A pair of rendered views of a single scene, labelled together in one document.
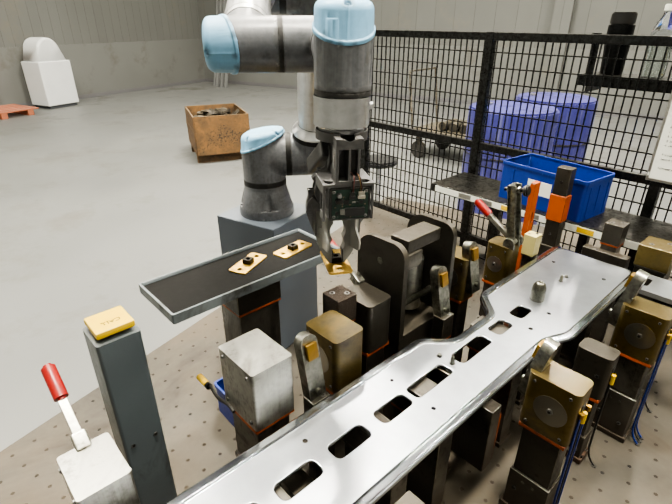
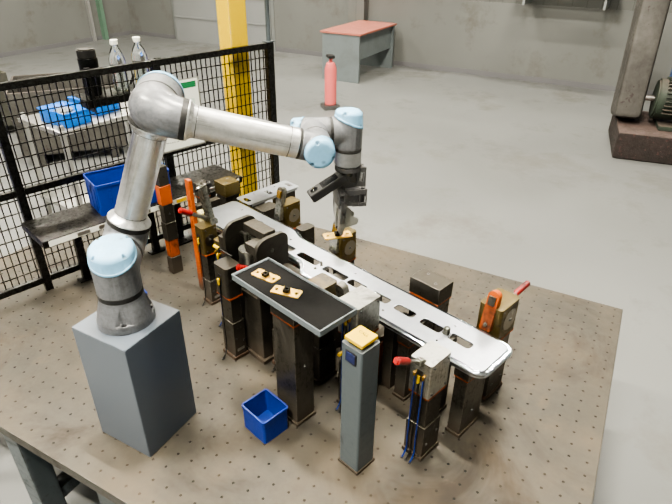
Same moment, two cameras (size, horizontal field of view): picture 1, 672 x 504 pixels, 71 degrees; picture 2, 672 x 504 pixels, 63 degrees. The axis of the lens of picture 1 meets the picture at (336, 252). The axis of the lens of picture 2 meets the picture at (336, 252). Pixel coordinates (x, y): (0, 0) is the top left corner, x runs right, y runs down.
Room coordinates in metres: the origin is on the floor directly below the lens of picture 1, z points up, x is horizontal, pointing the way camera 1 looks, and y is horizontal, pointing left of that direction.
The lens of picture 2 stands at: (0.75, 1.42, 2.02)
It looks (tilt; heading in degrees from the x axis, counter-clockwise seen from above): 30 degrees down; 267
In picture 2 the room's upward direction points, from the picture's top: 1 degrees clockwise
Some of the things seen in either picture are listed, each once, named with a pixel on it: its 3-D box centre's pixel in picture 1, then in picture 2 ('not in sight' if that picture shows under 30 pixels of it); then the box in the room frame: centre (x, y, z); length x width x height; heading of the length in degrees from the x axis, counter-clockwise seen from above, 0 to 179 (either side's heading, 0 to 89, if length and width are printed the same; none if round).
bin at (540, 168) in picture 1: (552, 185); (129, 186); (1.50, -0.72, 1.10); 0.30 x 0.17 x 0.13; 35
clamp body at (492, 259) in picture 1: (489, 296); (207, 264); (1.16, -0.44, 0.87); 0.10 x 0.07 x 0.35; 43
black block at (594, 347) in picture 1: (589, 406); (308, 256); (0.76, -0.55, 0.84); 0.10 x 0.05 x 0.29; 43
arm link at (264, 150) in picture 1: (265, 153); (115, 265); (1.26, 0.19, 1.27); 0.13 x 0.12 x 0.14; 97
